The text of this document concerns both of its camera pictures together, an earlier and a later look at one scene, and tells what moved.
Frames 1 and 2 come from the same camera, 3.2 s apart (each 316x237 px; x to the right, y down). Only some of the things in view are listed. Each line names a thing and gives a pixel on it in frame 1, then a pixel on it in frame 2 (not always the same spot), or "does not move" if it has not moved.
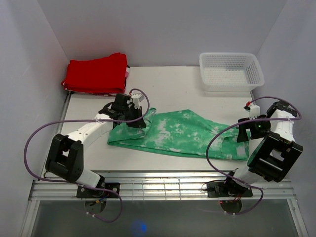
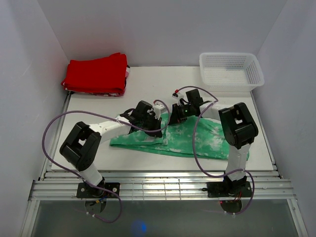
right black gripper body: [258, 128] to [182, 112]
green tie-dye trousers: [183, 132] does not move
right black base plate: [227, 189] does not move
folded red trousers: [106, 74] does not move
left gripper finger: [138, 124] to [158, 134]
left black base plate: [85, 192] does not move
